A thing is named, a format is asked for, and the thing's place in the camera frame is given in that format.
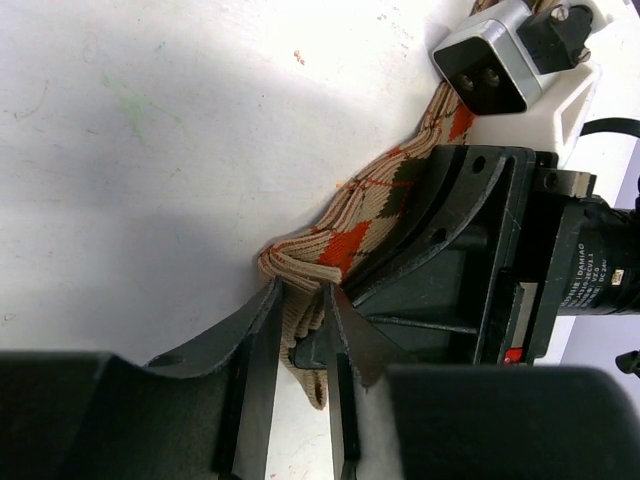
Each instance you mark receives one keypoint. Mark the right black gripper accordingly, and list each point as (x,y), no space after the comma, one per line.
(496,243)

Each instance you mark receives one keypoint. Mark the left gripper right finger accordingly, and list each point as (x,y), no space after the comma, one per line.
(365,441)

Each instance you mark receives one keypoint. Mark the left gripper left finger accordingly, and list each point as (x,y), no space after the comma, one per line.
(233,367)

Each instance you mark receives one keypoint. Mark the tan argyle sock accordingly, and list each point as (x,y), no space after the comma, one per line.
(360,216)

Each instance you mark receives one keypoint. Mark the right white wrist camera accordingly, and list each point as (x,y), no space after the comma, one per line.
(525,71)

